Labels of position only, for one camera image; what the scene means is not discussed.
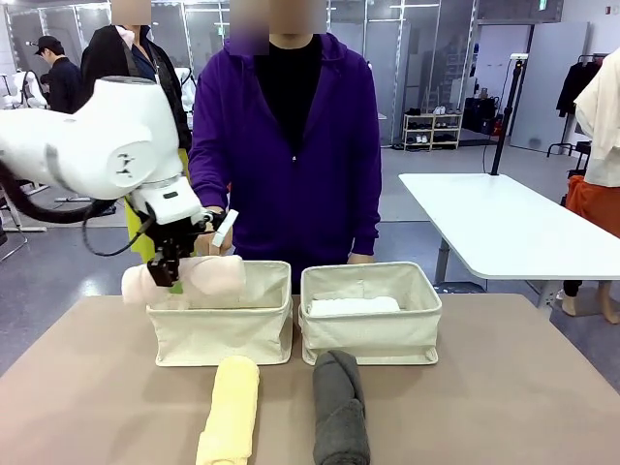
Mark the person's left hand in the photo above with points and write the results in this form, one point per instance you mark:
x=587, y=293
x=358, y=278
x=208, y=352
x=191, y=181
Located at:
x=362, y=258

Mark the person in purple hoodie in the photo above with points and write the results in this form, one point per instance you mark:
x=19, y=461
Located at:
x=290, y=194

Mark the black suitcase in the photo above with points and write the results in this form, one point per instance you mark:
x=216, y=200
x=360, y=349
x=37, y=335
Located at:
x=479, y=114

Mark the low black stand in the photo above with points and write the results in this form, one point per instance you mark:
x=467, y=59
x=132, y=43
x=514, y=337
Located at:
x=569, y=147

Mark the black camera pole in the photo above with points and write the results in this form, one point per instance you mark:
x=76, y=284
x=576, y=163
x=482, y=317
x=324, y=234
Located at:
x=506, y=116

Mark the purple sleeved right forearm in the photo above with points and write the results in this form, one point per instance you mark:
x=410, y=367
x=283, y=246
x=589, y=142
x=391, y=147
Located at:
x=208, y=189

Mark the purple sleeved left forearm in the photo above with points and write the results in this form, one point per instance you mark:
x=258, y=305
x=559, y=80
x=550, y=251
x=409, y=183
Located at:
x=365, y=213

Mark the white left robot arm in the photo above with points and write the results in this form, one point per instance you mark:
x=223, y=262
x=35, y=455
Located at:
x=97, y=145

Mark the orange garment on mannequin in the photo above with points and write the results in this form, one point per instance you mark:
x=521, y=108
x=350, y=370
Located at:
x=591, y=198

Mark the yellow towel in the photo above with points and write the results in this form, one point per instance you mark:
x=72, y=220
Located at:
x=230, y=412

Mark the person in yellow skirt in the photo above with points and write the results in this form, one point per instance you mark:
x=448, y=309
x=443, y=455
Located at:
x=106, y=53

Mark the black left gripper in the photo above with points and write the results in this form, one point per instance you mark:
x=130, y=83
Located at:
x=169, y=244

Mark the pink towel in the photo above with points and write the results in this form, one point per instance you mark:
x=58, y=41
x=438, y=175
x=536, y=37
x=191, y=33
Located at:
x=218, y=278

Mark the cream fabric basket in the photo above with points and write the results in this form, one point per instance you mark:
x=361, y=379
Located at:
x=368, y=334
x=223, y=334

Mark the white towel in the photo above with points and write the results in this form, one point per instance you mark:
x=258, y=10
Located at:
x=353, y=306

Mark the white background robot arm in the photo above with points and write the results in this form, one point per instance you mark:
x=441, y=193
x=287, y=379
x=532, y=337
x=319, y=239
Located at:
x=26, y=89

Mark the black clothes on rack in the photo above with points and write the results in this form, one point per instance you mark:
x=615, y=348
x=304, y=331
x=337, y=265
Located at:
x=574, y=87

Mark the grey towel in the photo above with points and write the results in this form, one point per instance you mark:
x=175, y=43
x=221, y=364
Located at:
x=339, y=412

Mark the person in black cap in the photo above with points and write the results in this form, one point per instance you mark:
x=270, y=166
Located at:
x=63, y=82

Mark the person's right hand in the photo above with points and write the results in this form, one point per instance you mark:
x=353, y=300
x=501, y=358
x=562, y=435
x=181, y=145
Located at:
x=203, y=246

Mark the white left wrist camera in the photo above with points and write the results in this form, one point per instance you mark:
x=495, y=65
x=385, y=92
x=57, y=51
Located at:
x=225, y=227

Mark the wooden shoe rack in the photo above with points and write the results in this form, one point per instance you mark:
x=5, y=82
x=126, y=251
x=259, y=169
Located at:
x=433, y=131

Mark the cream garment on mannequin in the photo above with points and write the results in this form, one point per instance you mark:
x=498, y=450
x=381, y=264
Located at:
x=603, y=111

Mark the large white table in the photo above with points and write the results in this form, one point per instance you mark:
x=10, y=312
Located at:
x=494, y=218

